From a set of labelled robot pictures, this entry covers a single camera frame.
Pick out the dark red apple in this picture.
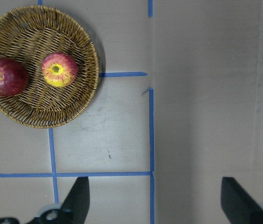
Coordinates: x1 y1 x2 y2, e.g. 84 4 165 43
0 58 29 97

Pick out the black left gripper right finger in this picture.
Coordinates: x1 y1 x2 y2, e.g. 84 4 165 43
221 177 263 224

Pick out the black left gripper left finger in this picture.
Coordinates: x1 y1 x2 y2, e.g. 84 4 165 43
30 177 90 224

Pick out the red yellow apple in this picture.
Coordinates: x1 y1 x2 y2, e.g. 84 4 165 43
42 52 78 88

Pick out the round wicker basket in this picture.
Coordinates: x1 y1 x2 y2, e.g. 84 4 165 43
0 5 100 129

